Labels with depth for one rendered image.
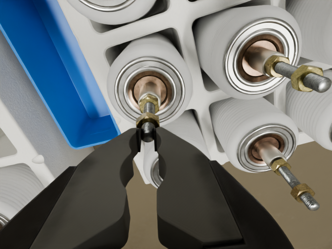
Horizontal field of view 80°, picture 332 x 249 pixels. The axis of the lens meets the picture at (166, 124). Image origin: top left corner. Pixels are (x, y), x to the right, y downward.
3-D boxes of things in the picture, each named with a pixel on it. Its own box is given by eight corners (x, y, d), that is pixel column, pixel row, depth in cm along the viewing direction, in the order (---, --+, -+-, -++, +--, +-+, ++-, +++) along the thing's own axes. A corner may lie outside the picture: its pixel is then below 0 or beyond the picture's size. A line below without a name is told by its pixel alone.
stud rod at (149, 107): (148, 103, 20) (146, 145, 14) (143, 96, 20) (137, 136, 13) (156, 98, 20) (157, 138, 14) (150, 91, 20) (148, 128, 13)
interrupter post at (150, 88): (137, 82, 21) (134, 93, 18) (159, 78, 21) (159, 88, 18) (142, 103, 22) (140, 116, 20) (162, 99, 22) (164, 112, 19)
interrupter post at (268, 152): (276, 141, 26) (292, 157, 23) (268, 155, 27) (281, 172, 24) (260, 138, 26) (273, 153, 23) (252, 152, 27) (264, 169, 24)
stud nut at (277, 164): (270, 172, 24) (274, 177, 23) (269, 161, 23) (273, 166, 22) (287, 167, 23) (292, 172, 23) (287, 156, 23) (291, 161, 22)
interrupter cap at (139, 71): (105, 62, 20) (104, 63, 20) (180, 49, 20) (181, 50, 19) (125, 126, 24) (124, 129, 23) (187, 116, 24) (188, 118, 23)
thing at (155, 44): (120, 36, 35) (92, 54, 19) (173, 27, 35) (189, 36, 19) (133, 88, 40) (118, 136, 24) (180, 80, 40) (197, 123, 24)
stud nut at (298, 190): (290, 198, 20) (295, 204, 20) (289, 186, 20) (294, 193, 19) (310, 192, 20) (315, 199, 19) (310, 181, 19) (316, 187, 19)
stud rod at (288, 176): (268, 160, 25) (309, 213, 18) (267, 154, 24) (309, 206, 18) (275, 158, 25) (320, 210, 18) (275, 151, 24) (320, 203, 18)
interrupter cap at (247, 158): (305, 128, 25) (308, 131, 25) (275, 173, 29) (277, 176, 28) (251, 116, 24) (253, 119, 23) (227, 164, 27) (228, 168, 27)
